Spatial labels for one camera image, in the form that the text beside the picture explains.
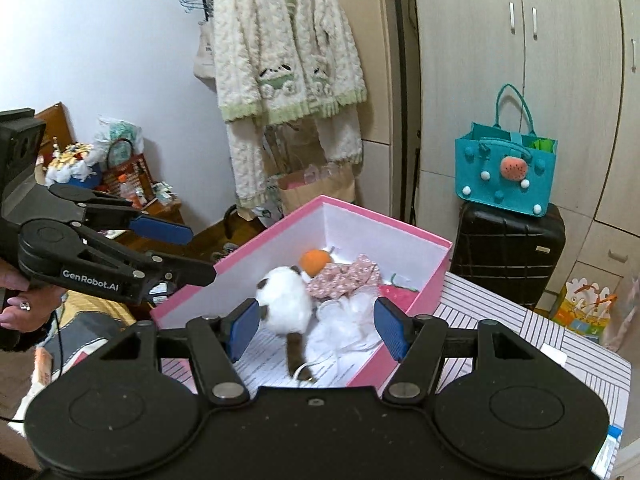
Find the grey wardrobe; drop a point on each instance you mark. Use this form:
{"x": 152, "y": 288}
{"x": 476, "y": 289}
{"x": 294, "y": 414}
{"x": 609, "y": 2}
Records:
{"x": 550, "y": 60}

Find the brown paper bag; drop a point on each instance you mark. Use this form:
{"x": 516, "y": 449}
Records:
{"x": 320, "y": 187}

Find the pink cardboard box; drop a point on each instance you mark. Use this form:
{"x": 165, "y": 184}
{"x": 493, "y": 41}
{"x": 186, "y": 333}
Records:
{"x": 429, "y": 291}

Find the orange plush ball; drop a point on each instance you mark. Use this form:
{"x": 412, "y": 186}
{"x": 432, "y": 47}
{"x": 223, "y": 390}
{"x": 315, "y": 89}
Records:
{"x": 315, "y": 261}

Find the clear plastic bag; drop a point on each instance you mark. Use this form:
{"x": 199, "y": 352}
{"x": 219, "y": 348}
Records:
{"x": 622, "y": 310}

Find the teal felt handbag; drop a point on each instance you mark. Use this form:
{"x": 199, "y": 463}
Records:
{"x": 500, "y": 180}

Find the cream fluffy pajama pants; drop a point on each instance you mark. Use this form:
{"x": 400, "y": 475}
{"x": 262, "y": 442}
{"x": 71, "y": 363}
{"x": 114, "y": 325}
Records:
{"x": 250, "y": 160}

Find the white plastic bag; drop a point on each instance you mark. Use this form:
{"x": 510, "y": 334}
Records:
{"x": 120, "y": 132}

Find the wooden cabinet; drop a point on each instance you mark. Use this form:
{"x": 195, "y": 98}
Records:
{"x": 170, "y": 215}

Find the white card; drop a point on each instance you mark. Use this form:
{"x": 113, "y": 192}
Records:
{"x": 554, "y": 355}

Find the white yellow bouquet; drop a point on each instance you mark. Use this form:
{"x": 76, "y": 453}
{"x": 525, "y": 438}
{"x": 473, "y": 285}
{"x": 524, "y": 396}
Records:
{"x": 75, "y": 165}

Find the brown wicker basket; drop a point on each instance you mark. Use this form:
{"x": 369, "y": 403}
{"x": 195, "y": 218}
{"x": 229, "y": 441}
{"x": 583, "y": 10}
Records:
{"x": 127, "y": 165}

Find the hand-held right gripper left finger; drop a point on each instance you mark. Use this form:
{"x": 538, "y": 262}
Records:
{"x": 245, "y": 330}

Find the canvas tote bag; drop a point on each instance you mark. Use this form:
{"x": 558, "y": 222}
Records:
{"x": 204, "y": 55}

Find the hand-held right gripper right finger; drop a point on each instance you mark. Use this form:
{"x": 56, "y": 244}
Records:
{"x": 391, "y": 330}

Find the person's left hand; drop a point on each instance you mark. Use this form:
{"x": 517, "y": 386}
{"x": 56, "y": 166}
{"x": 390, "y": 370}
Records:
{"x": 30, "y": 312}

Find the beige wardrobe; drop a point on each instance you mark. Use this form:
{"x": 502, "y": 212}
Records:
{"x": 380, "y": 60}

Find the white brown cat plush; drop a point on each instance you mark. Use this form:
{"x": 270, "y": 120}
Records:
{"x": 285, "y": 305}

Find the pink strawberry plush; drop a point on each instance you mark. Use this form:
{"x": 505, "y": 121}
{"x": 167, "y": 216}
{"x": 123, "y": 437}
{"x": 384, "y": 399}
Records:
{"x": 395, "y": 292}

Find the striped tablecloth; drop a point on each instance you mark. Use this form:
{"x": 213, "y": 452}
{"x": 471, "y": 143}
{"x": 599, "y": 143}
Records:
{"x": 525, "y": 360}

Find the yellow printed gift bag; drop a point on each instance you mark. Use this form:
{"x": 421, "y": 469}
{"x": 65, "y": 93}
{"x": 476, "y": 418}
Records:
{"x": 582, "y": 307}

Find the white elastic loop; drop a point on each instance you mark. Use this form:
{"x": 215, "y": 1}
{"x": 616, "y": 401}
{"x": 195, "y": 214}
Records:
{"x": 298, "y": 375}

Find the black suitcase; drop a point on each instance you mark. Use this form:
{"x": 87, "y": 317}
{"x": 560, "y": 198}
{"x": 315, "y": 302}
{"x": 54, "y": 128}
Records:
{"x": 505, "y": 250}

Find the cream fuzzy hanging cardigan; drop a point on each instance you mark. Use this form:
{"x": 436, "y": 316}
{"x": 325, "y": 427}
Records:
{"x": 406, "y": 110}

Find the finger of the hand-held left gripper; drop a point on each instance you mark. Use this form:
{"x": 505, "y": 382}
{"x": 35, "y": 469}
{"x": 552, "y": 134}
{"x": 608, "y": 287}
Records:
{"x": 160, "y": 227}
{"x": 185, "y": 274}

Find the floral fabric pouch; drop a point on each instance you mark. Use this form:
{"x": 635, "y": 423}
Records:
{"x": 345, "y": 275}

